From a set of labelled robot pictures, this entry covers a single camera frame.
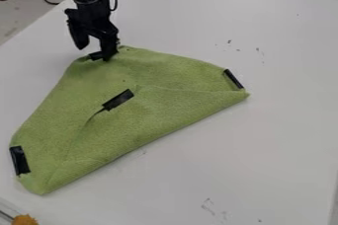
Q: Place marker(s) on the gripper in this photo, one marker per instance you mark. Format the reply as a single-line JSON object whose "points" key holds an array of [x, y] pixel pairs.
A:
{"points": [[93, 16]]}

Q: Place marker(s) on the yellow toy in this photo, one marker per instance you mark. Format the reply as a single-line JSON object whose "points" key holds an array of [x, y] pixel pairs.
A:
{"points": [[25, 220]]}

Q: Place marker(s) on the green cloth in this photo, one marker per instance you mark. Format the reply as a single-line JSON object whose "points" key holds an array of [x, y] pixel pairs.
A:
{"points": [[132, 110]]}

